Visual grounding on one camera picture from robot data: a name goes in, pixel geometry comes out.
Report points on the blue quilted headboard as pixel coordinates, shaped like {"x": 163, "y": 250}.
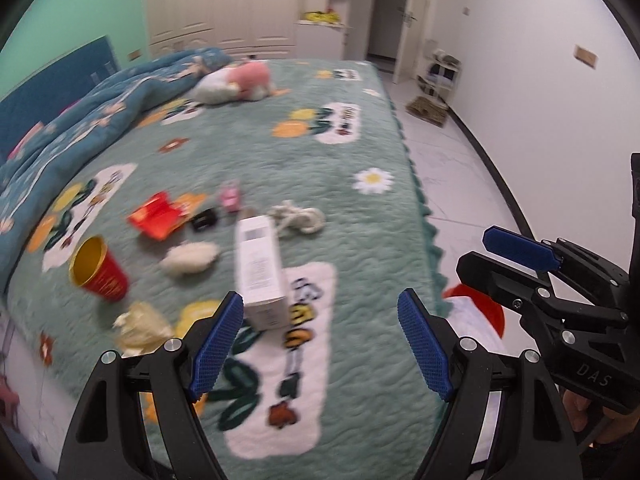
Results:
{"x": 50, "y": 85}

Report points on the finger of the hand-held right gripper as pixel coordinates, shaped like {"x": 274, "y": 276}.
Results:
{"x": 505, "y": 280}
{"x": 520, "y": 250}

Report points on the red paper cup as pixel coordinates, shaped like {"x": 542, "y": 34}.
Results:
{"x": 107, "y": 277}

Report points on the pink and white plush toy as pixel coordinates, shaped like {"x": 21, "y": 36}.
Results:
{"x": 250, "y": 77}

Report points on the white fluffy ball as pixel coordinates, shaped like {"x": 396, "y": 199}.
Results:
{"x": 190, "y": 259}

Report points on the green printed blanket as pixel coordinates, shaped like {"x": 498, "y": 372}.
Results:
{"x": 300, "y": 170}

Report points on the black clip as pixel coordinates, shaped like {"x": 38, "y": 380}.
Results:
{"x": 205, "y": 220}

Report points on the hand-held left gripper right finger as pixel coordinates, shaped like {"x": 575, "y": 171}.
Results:
{"x": 425, "y": 347}

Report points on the wall socket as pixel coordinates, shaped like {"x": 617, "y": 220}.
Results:
{"x": 586, "y": 55}
{"x": 135, "y": 55}

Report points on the red face mask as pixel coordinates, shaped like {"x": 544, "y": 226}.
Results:
{"x": 157, "y": 215}

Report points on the red bin with white liner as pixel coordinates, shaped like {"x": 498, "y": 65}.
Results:
{"x": 472, "y": 317}

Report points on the small pink packet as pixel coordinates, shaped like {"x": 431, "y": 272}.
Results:
{"x": 231, "y": 197}

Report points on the yellow crumpled paper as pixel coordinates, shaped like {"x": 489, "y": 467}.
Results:
{"x": 142, "y": 327}

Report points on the white shelf cabinet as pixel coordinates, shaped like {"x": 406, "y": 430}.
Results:
{"x": 320, "y": 40}

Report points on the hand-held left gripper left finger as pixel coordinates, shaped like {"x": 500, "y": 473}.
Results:
{"x": 220, "y": 342}

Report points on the white cardboard box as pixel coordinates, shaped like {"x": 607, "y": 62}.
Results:
{"x": 260, "y": 270}

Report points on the person's right hand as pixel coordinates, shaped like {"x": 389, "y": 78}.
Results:
{"x": 577, "y": 410}

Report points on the cream wardrobe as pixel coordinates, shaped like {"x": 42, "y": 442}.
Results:
{"x": 220, "y": 0}

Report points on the blue floral quilt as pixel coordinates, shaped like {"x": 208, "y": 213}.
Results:
{"x": 100, "y": 105}

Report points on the white door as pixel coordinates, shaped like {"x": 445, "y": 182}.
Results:
{"x": 412, "y": 20}

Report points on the white storage rack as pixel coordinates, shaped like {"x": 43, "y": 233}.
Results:
{"x": 440, "y": 77}

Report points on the brown door mat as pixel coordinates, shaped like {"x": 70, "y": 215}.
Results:
{"x": 427, "y": 111}

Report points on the orange packet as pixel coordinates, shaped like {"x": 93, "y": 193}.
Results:
{"x": 192, "y": 204}

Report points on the yellow items on shelf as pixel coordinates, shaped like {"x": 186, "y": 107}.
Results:
{"x": 320, "y": 16}

